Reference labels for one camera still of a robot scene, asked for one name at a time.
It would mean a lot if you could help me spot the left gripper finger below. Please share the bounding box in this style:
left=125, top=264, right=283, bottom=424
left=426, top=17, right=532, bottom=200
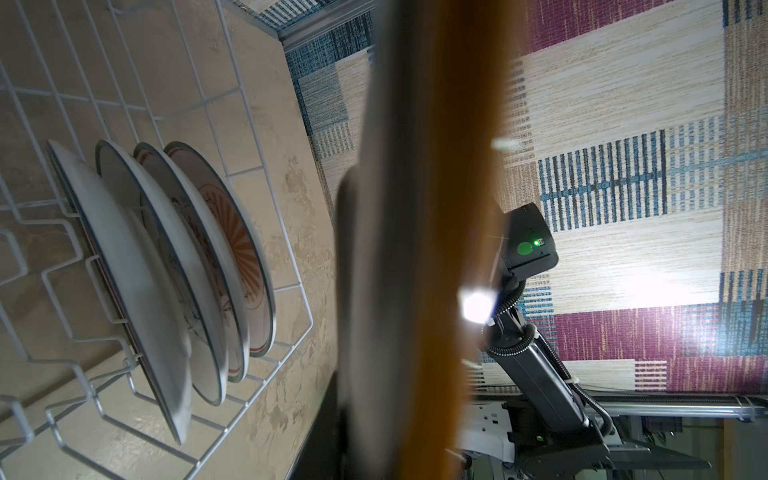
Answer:
left=287, top=372, right=347, bottom=480

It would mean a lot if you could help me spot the white round plate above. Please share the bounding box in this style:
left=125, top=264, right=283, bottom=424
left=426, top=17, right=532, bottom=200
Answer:
left=46, top=140, right=192, bottom=444
left=95, top=140, right=228, bottom=406
left=164, top=141, right=277, bottom=358
left=133, top=142, right=250, bottom=383

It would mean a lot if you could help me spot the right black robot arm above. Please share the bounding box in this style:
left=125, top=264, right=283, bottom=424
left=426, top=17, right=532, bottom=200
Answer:
left=459, top=203, right=712, bottom=479

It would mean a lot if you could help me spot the white wire dish rack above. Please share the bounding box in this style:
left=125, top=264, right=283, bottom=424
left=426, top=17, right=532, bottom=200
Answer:
left=1, top=1, right=294, bottom=479

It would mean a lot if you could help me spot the aluminium front rail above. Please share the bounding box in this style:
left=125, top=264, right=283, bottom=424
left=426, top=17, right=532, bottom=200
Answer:
left=465, top=385, right=767, bottom=431

